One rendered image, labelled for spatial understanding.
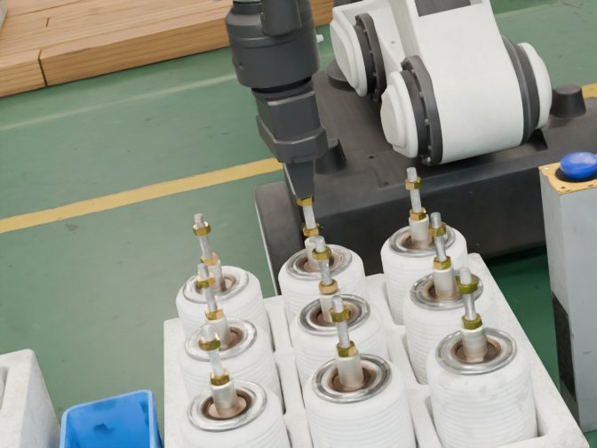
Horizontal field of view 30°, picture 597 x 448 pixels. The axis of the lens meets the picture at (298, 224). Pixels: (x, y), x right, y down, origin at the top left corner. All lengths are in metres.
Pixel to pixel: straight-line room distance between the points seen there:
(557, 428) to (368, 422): 0.18
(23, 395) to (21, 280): 0.70
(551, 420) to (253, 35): 0.46
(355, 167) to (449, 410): 0.59
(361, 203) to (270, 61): 0.46
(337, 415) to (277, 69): 0.34
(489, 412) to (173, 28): 2.06
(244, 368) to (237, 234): 0.83
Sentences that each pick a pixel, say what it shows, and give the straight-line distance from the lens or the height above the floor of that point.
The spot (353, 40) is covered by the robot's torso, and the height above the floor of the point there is 0.33.
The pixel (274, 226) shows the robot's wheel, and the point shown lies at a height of 0.17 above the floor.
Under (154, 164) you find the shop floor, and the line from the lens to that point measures 2.31.
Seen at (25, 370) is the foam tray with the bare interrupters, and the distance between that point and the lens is 1.35.
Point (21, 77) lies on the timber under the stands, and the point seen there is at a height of 0.04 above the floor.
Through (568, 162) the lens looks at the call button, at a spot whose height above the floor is 0.33.
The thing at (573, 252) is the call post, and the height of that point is 0.24.
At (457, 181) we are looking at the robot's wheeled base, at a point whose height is 0.18.
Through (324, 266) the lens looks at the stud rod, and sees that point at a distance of 1.11.
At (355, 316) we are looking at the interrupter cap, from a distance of 1.13.
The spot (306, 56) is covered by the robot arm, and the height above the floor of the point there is 0.50.
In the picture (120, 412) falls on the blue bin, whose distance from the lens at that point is 1.36.
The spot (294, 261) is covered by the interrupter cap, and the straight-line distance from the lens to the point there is 1.26.
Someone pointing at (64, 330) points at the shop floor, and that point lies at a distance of 1.78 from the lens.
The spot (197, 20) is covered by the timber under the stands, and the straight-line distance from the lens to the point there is 2.98.
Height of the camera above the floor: 0.84
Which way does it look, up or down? 26 degrees down
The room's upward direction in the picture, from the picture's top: 12 degrees counter-clockwise
